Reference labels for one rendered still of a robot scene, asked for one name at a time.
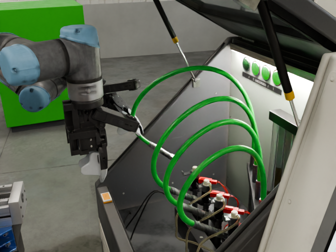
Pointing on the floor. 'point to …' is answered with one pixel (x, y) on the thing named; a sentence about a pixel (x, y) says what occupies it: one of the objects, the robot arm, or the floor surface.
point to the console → (307, 170)
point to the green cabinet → (76, 15)
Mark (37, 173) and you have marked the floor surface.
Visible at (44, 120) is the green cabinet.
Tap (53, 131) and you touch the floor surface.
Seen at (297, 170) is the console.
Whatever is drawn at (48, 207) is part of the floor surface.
